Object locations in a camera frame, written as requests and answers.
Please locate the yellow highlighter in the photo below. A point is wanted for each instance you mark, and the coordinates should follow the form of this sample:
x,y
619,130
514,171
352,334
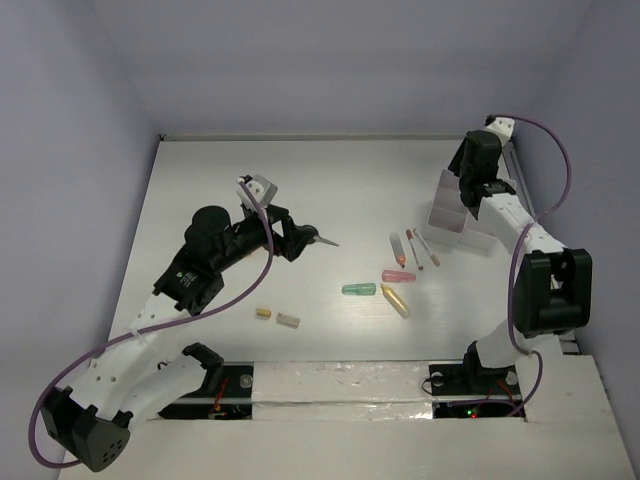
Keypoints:
x,y
394,299

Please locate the fat orange-tipped crayon pencil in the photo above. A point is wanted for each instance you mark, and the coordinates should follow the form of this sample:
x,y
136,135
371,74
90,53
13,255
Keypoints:
x,y
398,251

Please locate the green highlighter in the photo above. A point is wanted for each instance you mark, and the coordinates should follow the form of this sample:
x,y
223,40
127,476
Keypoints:
x,y
359,289

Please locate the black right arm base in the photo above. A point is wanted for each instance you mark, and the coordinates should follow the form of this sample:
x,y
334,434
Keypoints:
x,y
454,396

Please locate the pink-capped white marker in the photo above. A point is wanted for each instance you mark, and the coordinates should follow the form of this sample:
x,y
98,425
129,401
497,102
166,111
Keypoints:
x,y
430,253

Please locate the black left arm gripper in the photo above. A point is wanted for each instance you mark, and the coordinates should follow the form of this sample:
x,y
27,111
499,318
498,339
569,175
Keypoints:
x,y
280,232

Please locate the pink highlighter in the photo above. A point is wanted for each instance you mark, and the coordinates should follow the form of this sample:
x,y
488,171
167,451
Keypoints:
x,y
392,276

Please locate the white divided organizer box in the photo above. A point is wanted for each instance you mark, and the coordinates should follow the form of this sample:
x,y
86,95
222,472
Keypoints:
x,y
450,223

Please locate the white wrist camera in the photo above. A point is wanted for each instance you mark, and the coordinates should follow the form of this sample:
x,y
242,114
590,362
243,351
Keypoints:
x,y
503,127
255,190

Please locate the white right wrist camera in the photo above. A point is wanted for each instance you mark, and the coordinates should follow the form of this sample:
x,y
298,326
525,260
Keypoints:
x,y
503,127

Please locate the yellow eraser block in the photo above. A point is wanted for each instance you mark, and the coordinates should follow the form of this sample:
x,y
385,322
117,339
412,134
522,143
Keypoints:
x,y
263,313

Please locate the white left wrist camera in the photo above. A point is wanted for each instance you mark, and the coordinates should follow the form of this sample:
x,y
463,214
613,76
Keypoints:
x,y
255,190

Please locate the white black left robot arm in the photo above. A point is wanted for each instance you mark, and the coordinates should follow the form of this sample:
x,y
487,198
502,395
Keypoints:
x,y
93,405

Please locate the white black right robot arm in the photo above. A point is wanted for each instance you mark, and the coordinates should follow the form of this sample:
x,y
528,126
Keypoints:
x,y
549,284

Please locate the white eraser block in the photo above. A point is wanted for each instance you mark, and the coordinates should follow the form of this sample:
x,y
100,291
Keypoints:
x,y
288,320

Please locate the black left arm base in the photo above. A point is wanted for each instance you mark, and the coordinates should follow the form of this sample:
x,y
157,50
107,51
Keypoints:
x,y
227,396

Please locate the silver metal blade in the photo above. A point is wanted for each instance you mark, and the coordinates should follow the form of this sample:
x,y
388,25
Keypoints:
x,y
319,239

